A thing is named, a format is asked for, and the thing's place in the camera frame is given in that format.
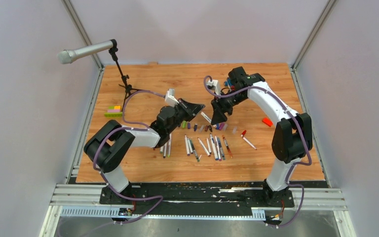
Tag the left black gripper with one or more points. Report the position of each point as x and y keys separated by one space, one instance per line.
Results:
x=191 y=109

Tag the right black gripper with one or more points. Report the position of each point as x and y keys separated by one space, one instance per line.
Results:
x=218 y=116

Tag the purple pen cap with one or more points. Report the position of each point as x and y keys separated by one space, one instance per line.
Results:
x=221 y=126

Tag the orange capped white marker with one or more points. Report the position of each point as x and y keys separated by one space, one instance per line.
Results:
x=206 y=117

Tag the red capped white marker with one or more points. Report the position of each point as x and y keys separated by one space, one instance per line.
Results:
x=227 y=147

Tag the blue capped white marker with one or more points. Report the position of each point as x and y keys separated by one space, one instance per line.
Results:
x=214 y=147

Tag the black capped white marker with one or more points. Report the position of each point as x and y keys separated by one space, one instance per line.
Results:
x=209 y=146

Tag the brown capped white marker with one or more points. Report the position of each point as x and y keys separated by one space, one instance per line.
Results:
x=204 y=147

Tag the silver grey pen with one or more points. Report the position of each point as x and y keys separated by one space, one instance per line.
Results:
x=194 y=150

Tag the grey capped marker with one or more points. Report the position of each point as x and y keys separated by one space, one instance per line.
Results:
x=221 y=150

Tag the light green white marker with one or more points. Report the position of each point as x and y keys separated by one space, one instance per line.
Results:
x=169 y=145

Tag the dark blue capped marker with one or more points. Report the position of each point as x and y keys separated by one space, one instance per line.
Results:
x=190 y=146

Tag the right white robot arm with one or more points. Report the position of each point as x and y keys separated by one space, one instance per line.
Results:
x=292 y=139

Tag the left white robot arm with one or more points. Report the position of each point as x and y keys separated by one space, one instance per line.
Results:
x=107 y=148

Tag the blue red toy brick car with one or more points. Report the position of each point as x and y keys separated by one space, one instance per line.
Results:
x=229 y=84

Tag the orange red toy brick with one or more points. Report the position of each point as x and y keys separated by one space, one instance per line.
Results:
x=267 y=122

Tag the green pink toy brick stack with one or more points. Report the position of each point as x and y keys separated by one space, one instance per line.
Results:
x=113 y=112

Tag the black microphone tripod stand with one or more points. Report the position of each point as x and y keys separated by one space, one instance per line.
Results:
x=129 y=89

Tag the silver microphone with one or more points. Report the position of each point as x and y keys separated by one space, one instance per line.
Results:
x=69 y=56

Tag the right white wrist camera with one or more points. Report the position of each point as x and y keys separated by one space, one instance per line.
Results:
x=213 y=84

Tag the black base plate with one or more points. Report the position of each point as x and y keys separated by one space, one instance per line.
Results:
x=206 y=198

